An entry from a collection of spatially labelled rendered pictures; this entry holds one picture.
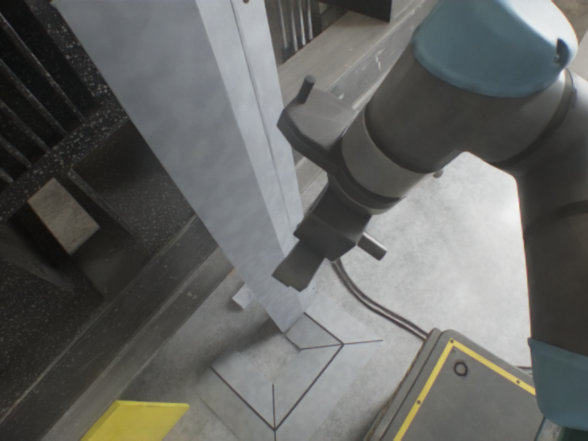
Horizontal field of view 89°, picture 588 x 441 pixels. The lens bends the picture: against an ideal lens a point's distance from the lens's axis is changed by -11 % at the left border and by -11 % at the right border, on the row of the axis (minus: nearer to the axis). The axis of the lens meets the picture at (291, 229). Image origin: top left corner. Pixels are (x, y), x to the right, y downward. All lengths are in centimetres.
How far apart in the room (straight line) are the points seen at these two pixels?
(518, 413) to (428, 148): 76
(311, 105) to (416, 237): 106
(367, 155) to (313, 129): 5
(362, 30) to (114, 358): 99
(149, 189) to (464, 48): 58
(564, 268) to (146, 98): 33
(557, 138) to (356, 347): 98
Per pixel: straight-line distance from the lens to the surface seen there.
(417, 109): 21
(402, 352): 117
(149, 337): 84
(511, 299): 133
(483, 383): 88
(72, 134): 48
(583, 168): 24
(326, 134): 28
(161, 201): 64
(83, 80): 46
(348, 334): 115
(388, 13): 98
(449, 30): 20
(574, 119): 24
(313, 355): 114
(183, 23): 33
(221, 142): 40
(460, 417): 86
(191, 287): 83
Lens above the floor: 114
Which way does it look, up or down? 61 degrees down
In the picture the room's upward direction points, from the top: 15 degrees counter-clockwise
